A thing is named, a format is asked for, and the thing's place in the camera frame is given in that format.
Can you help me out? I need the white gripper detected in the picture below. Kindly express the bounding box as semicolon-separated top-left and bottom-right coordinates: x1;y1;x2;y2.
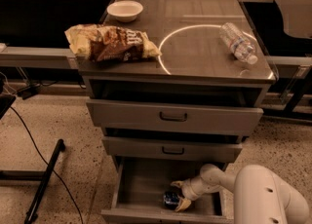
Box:
171;177;210;212

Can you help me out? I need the black floor cable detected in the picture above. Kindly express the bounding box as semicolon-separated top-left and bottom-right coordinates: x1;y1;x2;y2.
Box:
9;105;85;224

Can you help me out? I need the grey top drawer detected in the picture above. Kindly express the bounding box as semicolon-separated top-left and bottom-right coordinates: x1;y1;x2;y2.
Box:
87;99;263;136

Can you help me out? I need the brown yellow chip bag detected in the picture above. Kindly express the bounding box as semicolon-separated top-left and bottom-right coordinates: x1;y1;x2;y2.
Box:
65;24;162;62

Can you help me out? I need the grey drawer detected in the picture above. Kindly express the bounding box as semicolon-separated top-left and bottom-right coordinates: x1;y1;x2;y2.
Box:
103;136;242;163
87;99;263;136
101;158;234;224

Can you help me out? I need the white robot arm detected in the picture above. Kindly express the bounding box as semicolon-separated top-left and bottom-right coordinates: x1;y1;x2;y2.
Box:
171;164;310;224

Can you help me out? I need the grey bottom drawer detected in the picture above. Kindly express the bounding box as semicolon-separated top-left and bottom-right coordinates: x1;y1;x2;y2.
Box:
101;158;234;224

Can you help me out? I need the black metal stand leg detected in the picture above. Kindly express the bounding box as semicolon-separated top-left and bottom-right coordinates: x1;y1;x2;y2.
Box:
0;139;65;224

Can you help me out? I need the white paper bowl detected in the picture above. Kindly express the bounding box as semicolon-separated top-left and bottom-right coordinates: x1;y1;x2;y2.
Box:
107;1;143;22

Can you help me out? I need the grey middle drawer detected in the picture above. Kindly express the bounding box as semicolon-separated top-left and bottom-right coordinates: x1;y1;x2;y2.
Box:
103;136;242;163

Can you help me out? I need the clear plastic water bottle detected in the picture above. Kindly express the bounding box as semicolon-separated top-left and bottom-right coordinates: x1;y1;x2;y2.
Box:
219;22;257;64

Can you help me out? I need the blue pepsi can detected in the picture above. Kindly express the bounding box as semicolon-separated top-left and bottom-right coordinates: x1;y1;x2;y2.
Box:
163;191;179;210

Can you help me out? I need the grey drawer cabinet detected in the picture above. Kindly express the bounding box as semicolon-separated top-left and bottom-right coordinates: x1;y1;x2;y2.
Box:
76;0;277;224

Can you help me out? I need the grey left side bench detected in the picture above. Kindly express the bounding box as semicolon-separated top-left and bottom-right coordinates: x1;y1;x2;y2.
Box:
0;43;78;69

